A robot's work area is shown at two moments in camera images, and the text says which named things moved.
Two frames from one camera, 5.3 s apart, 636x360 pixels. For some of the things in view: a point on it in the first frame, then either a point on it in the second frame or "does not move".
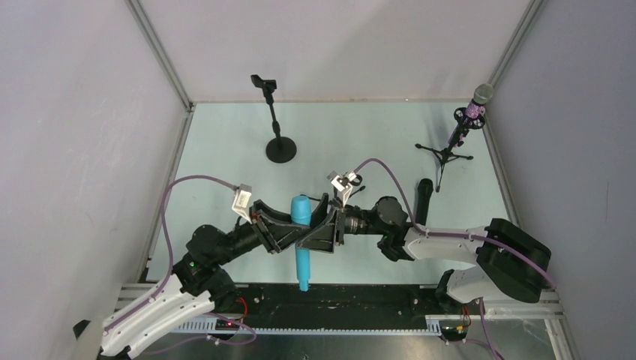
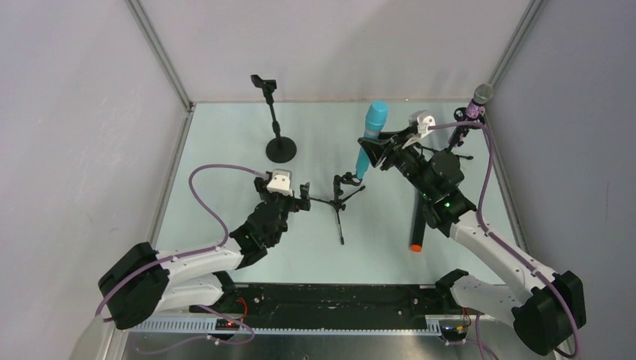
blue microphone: [301, 213] to [376, 117]
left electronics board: [225, 324] does not move
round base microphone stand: [280, 149] does not move
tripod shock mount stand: [466, 124] does not move
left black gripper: [261, 230] to [289, 201]
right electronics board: [454, 331] does not move
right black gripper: [339, 226] to [389, 154]
